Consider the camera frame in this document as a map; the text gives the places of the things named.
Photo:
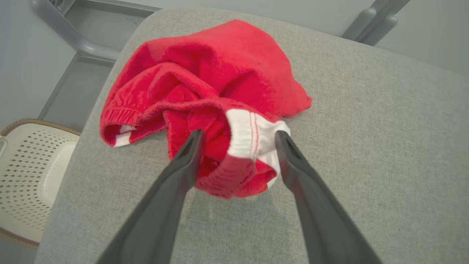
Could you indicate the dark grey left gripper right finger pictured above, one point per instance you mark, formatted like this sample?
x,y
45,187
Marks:
x,y
318,212

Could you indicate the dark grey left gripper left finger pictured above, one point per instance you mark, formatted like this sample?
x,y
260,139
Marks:
x,y
161,205

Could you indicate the red shorts with white trim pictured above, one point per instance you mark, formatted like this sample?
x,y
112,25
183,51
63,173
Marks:
x,y
227,58

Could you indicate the cream perforated laundry basket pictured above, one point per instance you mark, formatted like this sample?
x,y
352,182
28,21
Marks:
x,y
25,176

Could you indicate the grey partition post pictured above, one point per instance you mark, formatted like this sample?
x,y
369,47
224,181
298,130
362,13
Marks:
x,y
384,29
361,24

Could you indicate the grey curved floor frame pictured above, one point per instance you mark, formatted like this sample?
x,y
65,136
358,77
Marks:
x,y
69,33

